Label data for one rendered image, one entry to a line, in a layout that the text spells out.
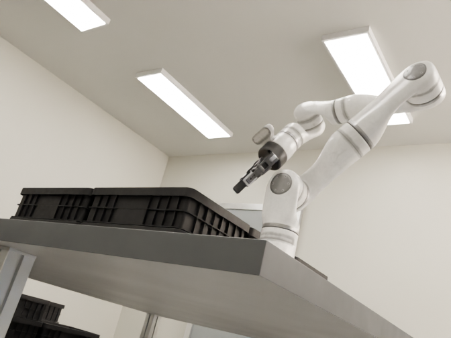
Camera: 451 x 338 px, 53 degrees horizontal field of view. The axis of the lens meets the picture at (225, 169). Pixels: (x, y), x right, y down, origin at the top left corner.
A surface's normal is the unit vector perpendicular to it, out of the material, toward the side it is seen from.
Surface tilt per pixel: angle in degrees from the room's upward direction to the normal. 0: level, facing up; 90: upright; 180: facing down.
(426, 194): 90
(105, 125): 90
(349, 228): 90
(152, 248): 90
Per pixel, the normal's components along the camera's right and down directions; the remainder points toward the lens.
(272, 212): -0.55, -0.44
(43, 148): 0.81, -0.02
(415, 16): -0.23, 0.91
